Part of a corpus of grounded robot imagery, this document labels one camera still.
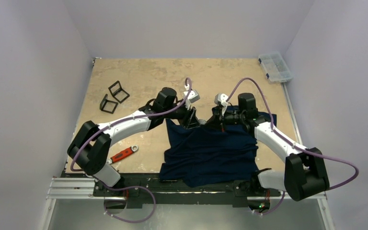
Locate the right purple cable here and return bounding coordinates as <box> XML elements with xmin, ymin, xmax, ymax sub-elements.
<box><xmin>225</xmin><ymin>77</ymin><xmax>360</xmax><ymax>217</ymax></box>

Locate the black display frame near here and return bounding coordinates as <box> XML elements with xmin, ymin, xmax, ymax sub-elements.
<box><xmin>99</xmin><ymin>94</ymin><xmax>118</xmax><ymax>114</ymax></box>

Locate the navy blue t-shirt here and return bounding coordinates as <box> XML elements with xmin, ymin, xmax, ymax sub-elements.
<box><xmin>159</xmin><ymin>119</ymin><xmax>258</xmax><ymax>187</ymax></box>

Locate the aluminium rail frame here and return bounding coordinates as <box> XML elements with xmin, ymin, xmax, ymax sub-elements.
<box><xmin>39</xmin><ymin>174</ymin><xmax>335</xmax><ymax>230</ymax></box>

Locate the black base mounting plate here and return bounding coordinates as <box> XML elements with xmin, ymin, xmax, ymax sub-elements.
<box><xmin>57</xmin><ymin>173</ymin><xmax>282</xmax><ymax>211</ymax></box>

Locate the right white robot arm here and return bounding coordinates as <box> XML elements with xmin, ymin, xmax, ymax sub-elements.
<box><xmin>205</xmin><ymin>93</ymin><xmax>330</xmax><ymax>201</ymax></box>

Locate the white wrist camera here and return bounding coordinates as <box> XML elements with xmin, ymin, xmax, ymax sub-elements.
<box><xmin>214</xmin><ymin>93</ymin><xmax>229</xmax><ymax>116</ymax></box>
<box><xmin>184</xmin><ymin>90</ymin><xmax>200</xmax><ymax>110</ymax></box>

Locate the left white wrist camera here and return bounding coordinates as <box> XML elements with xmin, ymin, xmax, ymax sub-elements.
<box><xmin>184</xmin><ymin>90</ymin><xmax>200</xmax><ymax>110</ymax></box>

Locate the red adjustable wrench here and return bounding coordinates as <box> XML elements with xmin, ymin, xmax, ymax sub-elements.
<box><xmin>107</xmin><ymin>145</ymin><xmax>138</xmax><ymax>164</ymax></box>

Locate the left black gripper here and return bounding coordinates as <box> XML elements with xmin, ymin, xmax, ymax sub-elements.
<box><xmin>163</xmin><ymin>99</ymin><xmax>200</xmax><ymax>128</ymax></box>

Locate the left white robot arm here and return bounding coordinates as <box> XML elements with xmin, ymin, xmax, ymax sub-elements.
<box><xmin>67</xmin><ymin>87</ymin><xmax>200</xmax><ymax>196</ymax></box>

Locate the black display frame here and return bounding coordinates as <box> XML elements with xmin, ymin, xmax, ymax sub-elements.
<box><xmin>108</xmin><ymin>80</ymin><xmax>130</xmax><ymax>103</ymax></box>
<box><xmin>99</xmin><ymin>94</ymin><xmax>118</xmax><ymax>114</ymax></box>

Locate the clear plastic organizer box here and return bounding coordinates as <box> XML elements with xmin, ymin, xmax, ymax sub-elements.
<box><xmin>258</xmin><ymin>51</ymin><xmax>293</xmax><ymax>84</ymax></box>

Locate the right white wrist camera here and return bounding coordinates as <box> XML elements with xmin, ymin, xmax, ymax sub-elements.
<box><xmin>214</xmin><ymin>93</ymin><xmax>229</xmax><ymax>116</ymax></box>

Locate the black display frame far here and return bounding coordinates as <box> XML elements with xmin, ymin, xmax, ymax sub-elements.
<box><xmin>108</xmin><ymin>80</ymin><xmax>130</xmax><ymax>103</ymax></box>

